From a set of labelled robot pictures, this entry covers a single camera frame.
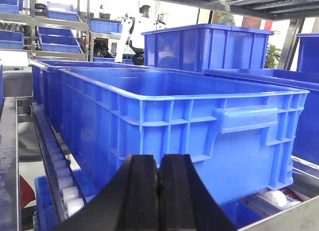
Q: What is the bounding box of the roller conveyor track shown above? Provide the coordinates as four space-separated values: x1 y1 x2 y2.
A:
31 103 87 223

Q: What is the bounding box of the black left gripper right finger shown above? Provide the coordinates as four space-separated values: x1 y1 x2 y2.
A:
159 155 236 231

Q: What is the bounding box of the blue bin far right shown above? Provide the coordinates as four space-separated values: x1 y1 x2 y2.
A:
204 33 319 165

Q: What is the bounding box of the long blue bin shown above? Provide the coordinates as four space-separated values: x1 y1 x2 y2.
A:
30 59 152 133
61 67 308 204

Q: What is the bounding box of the long blue bin front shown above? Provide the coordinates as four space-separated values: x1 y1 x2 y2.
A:
61 67 308 204

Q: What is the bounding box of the green plant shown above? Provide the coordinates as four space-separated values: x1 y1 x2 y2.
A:
264 43 282 69

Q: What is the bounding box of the long blue bin behind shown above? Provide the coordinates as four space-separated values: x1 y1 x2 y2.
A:
30 59 152 133

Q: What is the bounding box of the tall blue crate rear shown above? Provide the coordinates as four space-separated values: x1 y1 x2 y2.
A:
143 24 274 72

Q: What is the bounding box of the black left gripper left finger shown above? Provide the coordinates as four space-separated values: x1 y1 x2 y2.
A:
53 155 159 231

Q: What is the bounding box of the white humanoid robot background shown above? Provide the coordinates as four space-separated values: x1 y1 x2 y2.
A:
115 1 167 65

